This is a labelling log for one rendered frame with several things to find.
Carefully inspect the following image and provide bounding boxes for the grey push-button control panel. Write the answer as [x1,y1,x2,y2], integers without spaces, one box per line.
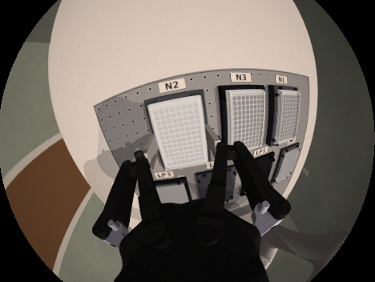
[231,205,253,224]

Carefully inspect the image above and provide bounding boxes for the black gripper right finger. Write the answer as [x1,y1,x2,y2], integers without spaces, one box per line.
[195,124,291,246]

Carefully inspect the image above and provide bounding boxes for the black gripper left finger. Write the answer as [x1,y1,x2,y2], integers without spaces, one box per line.
[92,134,171,250]

